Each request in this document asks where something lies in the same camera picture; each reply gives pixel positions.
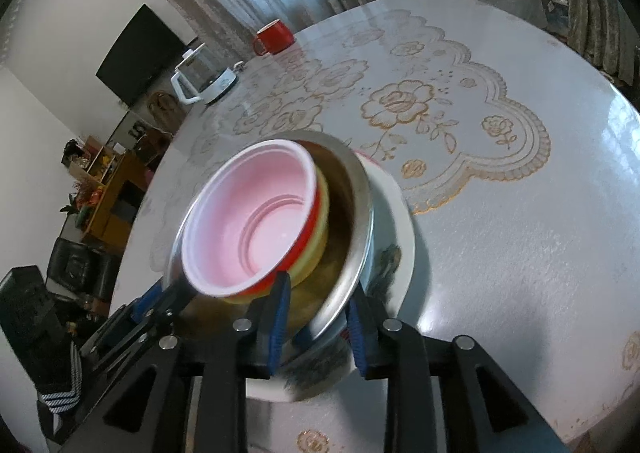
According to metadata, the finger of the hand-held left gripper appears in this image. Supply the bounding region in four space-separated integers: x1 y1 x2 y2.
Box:
132 279 196 327
80 303 141 357

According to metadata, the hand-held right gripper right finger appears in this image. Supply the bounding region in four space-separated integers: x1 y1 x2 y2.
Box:
347 295 571 453

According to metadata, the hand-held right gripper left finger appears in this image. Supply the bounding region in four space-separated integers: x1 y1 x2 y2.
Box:
55 270 292 453

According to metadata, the large white plate red print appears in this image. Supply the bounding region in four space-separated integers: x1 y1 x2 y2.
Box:
245 155 417 403

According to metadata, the stainless steel bowl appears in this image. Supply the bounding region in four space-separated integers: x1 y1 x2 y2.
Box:
165 130 375 349

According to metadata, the red plastic bowl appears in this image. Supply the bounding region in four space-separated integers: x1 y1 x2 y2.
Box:
180 139 321 296

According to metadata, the white plate pink floral rim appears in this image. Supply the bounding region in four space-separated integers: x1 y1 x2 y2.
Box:
351 149 387 170

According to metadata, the black leather armchair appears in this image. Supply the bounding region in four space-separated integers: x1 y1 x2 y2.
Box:
47 237 121 305

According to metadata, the wooden desk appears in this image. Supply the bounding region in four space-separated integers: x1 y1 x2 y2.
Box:
80 153 151 254

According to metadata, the gold floral table cover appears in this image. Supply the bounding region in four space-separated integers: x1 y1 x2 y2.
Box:
107 0 640 453

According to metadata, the wooden chair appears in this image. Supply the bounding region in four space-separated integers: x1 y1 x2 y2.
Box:
149 91 187 134

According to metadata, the red mug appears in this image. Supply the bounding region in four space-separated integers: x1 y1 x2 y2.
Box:
251 19 296 56

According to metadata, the beige side curtain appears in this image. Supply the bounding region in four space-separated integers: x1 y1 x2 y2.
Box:
537 0 640 86

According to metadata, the black wall television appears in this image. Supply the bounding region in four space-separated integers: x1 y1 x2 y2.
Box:
96 4 198 106

